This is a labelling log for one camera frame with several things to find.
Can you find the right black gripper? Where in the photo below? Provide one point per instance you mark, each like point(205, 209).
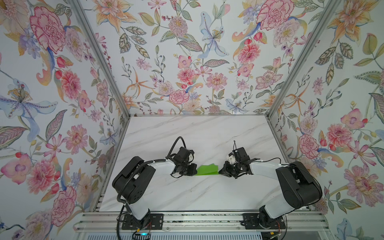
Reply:
point(225, 170)

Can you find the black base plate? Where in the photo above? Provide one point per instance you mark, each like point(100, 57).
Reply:
point(149, 222)
point(256, 221)

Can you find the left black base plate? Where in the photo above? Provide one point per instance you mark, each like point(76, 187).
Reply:
point(149, 222)

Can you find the aluminium corner post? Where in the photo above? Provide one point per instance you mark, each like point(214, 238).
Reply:
point(94, 44)
point(303, 56)

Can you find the left aluminium corner post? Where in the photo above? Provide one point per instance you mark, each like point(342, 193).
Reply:
point(94, 44)

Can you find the right aluminium corner post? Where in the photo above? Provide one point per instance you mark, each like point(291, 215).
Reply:
point(303, 56)

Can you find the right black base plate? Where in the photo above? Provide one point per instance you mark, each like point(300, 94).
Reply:
point(256, 221)

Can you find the green square paper sheet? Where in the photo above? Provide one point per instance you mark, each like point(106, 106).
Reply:
point(207, 170)

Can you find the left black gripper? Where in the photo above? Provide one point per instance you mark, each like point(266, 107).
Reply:
point(193, 167)

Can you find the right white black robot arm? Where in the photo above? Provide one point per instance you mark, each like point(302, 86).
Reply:
point(298, 188)

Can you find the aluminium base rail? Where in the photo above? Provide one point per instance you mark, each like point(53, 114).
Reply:
point(211, 221)

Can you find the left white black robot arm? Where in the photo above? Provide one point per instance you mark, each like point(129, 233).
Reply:
point(133, 180)

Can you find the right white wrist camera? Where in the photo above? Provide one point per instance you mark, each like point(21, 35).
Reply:
point(231, 159)

